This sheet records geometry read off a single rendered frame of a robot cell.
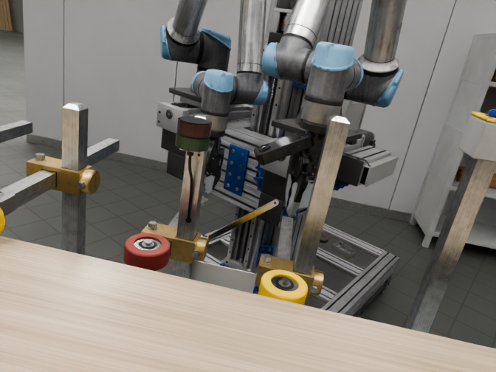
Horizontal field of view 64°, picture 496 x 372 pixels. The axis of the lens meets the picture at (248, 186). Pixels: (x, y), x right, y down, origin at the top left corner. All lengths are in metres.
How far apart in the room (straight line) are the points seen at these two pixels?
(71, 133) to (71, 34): 3.04
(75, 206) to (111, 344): 0.42
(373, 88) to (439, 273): 0.58
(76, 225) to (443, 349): 0.72
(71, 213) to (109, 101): 2.89
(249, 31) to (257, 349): 0.89
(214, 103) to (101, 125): 2.85
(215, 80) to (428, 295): 0.68
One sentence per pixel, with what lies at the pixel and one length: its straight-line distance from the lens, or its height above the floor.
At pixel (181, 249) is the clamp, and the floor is 0.85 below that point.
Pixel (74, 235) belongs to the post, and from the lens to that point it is 0.94.
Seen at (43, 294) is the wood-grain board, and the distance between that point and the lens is 0.64.
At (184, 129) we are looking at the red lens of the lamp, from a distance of 0.69.
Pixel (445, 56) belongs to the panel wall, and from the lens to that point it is 3.47.
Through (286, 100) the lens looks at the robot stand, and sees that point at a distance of 1.47.
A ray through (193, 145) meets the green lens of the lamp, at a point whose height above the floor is 1.09.
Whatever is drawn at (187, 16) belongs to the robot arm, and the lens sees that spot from 1.41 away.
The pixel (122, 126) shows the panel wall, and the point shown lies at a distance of 3.76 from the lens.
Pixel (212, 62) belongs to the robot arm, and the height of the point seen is 1.16.
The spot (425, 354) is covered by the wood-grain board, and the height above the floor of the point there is 0.90.
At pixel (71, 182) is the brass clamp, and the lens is 0.88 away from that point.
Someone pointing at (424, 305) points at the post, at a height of 0.84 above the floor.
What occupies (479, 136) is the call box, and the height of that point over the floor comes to 1.19.
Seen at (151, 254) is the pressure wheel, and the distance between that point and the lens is 0.71.
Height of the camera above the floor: 1.28
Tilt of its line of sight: 21 degrees down
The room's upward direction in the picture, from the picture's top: 10 degrees clockwise
